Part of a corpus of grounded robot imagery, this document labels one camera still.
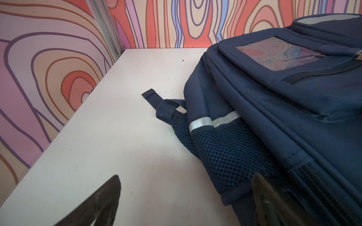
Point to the navy blue backpack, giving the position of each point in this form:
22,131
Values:
284,102

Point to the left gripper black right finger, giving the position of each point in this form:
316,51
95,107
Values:
271,208

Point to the aluminium frame post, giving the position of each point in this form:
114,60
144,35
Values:
107,27

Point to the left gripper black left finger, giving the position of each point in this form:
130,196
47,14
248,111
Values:
99,209

